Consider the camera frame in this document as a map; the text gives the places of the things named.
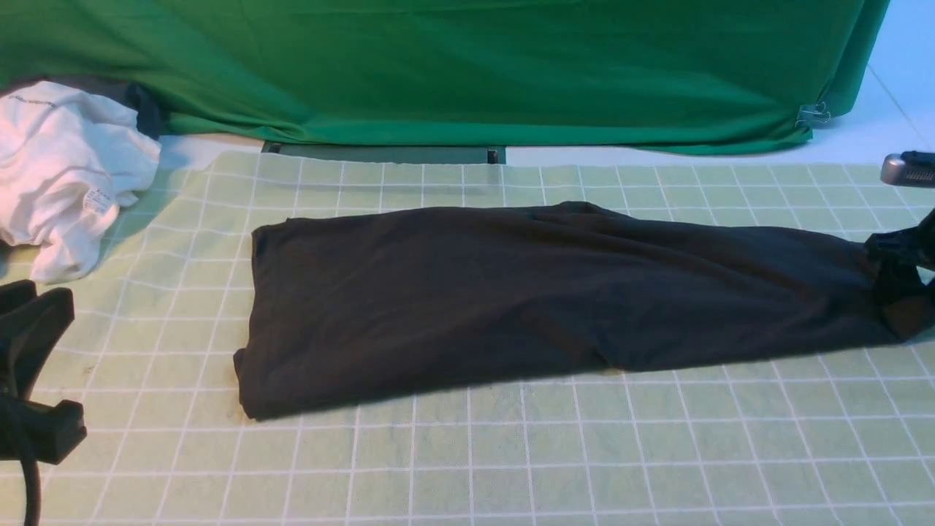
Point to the crumpled white shirt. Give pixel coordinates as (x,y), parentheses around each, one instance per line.
(70,162)

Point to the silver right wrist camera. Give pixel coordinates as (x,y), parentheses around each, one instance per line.
(909,169)

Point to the light green checkered tablecloth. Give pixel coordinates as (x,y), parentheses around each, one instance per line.
(843,439)

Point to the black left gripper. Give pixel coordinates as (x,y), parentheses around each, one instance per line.
(31,326)

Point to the dark garment behind white shirt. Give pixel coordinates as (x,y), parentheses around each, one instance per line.
(150,116)

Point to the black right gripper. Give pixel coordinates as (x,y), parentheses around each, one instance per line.
(913,247)

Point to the silver binder clip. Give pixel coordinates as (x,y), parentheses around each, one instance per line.
(814,115)

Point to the dark green metal bar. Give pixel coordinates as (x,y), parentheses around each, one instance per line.
(391,154)

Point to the green backdrop cloth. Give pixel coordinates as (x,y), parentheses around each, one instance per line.
(706,78)

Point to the dark gray long-sleeve top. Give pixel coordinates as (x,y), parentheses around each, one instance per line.
(359,309)

